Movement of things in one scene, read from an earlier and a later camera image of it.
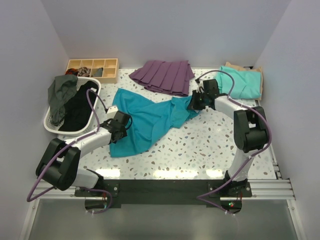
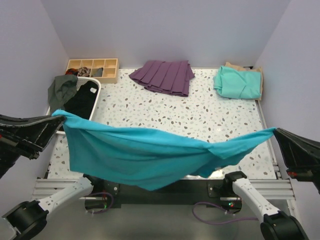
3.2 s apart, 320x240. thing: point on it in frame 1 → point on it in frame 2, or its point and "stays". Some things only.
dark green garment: [63, 87] stays
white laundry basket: [49, 123] stays
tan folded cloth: [229, 65] stays
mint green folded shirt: [247, 84] stays
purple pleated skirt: [171, 77] stays
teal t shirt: [150, 119] → [142, 159]
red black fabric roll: [72, 71] stays
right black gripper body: [199, 102] → [314, 171]
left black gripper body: [123, 134] → [11, 148]
